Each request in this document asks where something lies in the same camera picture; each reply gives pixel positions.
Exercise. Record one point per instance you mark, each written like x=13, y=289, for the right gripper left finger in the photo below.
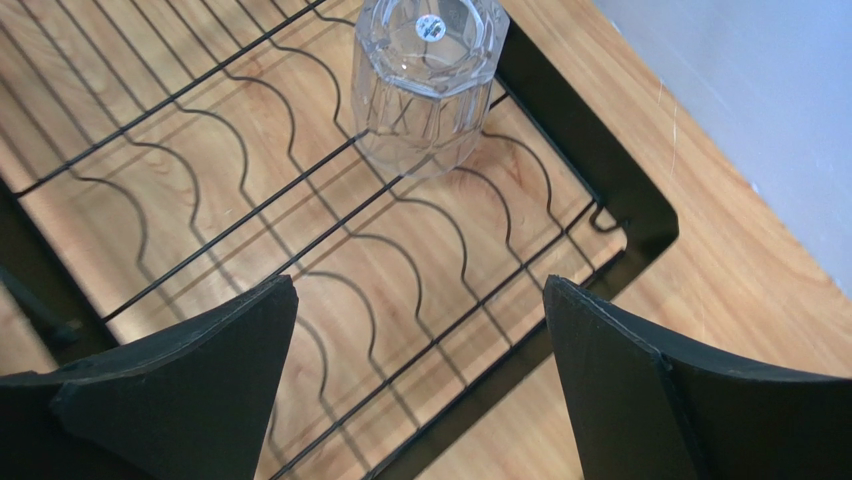
x=192, y=401

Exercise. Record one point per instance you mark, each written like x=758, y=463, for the clear glass cup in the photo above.
x=422, y=81

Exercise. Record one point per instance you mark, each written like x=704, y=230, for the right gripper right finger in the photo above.
x=646, y=402

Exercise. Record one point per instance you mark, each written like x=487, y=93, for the black wire dish rack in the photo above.
x=159, y=158

